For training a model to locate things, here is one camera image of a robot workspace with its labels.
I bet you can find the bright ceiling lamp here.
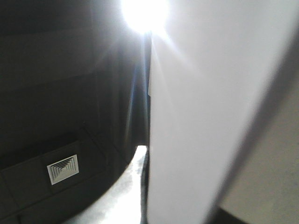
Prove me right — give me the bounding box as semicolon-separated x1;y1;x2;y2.
121;0;168;34

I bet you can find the white ceiling air vent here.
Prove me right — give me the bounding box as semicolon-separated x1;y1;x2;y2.
47;154;79;185

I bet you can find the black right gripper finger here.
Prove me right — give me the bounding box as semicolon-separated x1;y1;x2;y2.
140;151;150;224

